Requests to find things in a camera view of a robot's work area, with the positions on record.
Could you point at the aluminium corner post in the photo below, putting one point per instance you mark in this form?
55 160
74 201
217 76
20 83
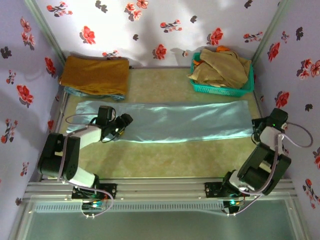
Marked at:
45 27
270 27

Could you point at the green-lit circuit board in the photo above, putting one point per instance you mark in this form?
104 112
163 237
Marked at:
95 205
232 202

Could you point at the orange garment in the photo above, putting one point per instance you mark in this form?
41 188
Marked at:
222 48

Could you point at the teal plastic basket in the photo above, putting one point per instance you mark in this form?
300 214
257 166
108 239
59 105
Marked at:
220 90

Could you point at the aluminium table edge rail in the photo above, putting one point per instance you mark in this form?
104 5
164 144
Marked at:
258 107
160 67
58 110

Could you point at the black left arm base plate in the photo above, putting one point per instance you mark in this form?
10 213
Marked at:
110 190

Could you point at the light blue trousers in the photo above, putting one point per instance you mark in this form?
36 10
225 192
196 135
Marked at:
180 120

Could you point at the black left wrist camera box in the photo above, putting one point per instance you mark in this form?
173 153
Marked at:
106 113

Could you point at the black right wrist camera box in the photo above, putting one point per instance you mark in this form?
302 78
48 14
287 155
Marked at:
278 116

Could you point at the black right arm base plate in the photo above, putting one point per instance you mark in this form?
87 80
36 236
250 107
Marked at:
212 190

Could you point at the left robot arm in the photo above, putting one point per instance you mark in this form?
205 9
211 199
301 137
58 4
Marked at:
87 135

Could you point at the wide aluminium frame rail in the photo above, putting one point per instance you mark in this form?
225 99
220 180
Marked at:
160 187

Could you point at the khaki crumpled trousers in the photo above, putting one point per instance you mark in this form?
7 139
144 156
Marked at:
220 67

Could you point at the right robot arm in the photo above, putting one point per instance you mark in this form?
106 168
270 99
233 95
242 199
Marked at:
271 135

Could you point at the blue denim folded jeans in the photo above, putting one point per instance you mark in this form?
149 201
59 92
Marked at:
73 92

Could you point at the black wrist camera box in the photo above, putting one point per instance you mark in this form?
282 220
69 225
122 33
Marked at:
278 116
106 113

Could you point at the brown folded trousers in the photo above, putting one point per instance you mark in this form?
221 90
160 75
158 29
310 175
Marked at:
95 75

